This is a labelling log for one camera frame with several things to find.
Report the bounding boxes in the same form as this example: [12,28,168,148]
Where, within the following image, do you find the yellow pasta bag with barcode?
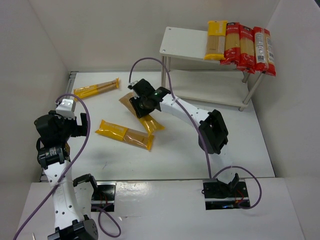
[119,92,165,136]

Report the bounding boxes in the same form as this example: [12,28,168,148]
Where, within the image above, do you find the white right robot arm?
[76,79,235,184]

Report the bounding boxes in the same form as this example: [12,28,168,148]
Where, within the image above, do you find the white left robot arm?
[34,110,99,240]

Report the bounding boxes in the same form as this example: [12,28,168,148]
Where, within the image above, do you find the yellow pasta bag centre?
[95,120,154,151]

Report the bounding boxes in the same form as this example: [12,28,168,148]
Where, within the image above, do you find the yellow pasta bag far left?
[73,78,120,99]

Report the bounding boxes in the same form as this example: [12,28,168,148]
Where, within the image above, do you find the white two-tier shelf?
[159,26,264,111]

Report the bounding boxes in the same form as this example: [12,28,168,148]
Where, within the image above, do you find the yellow pasta bag on shelf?
[203,20,228,61]

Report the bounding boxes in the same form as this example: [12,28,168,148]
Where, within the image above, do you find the red pasta bag left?
[220,22,240,65]

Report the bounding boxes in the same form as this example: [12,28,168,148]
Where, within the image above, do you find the red pasta bag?
[220,22,240,65]
[237,24,255,74]
[253,26,276,77]

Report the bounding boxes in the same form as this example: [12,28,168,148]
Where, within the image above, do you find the red pasta bag middle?
[237,24,255,74]

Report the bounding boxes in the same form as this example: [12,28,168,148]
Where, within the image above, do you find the red pasta bag right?
[253,26,276,77]

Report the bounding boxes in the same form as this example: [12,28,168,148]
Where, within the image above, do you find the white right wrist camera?
[127,81,140,97]

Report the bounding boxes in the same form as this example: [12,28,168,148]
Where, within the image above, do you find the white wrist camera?
[127,81,140,97]
[55,98,76,120]

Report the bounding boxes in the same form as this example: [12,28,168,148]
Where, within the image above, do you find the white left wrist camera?
[55,98,76,120]

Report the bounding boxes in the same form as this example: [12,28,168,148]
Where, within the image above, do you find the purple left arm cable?
[12,92,122,240]

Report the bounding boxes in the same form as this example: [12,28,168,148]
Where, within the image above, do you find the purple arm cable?
[12,92,122,240]
[128,57,263,210]

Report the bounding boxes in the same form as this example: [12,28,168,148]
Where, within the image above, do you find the aluminium table edge rail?
[65,71,78,94]

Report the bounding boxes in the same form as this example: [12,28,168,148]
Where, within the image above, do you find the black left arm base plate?
[91,181,117,212]

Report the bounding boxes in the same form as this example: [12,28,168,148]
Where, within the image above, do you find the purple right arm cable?
[128,57,263,210]

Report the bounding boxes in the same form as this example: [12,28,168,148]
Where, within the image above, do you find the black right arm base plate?
[201,180,251,211]

